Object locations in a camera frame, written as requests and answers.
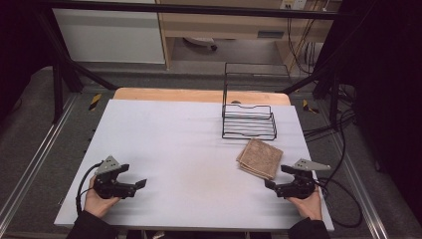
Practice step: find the person's right hand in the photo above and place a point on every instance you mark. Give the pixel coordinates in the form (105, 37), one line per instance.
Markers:
(310, 207)

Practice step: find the office chair base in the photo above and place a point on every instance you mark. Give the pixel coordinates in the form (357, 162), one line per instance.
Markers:
(200, 41)

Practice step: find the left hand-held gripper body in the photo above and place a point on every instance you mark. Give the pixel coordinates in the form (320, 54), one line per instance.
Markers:
(111, 187)

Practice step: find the wooden table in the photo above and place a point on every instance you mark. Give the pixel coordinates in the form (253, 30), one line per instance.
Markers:
(172, 94)

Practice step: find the aluminium floor rail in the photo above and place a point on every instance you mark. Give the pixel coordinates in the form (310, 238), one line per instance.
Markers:
(360, 186)
(33, 162)

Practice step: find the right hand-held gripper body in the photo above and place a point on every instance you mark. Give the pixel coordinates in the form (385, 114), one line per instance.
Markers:
(298, 187)

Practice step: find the black curtain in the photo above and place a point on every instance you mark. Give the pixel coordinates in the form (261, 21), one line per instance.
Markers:
(391, 99)
(20, 49)

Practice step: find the black horizontal frame bar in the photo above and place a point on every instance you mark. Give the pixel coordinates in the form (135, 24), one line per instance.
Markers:
(185, 9)

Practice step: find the white wall socket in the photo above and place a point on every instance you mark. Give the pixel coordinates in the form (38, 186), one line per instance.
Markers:
(293, 4)

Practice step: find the person's left hand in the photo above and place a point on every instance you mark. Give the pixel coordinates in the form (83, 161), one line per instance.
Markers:
(96, 205)

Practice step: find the white cabinet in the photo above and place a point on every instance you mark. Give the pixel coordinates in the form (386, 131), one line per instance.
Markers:
(109, 36)

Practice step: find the black metal frame stand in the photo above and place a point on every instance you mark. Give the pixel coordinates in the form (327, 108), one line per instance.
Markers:
(334, 99)
(58, 89)

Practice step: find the white board table cover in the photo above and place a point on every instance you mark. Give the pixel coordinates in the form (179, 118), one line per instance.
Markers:
(185, 172)

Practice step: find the brown towel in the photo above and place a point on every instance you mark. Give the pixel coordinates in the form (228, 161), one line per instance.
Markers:
(260, 159)

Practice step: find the light wooden desk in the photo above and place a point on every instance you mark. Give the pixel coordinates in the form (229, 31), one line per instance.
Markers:
(225, 25)

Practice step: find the yellow black floor tape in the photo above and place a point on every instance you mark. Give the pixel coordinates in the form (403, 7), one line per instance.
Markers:
(95, 101)
(309, 107)

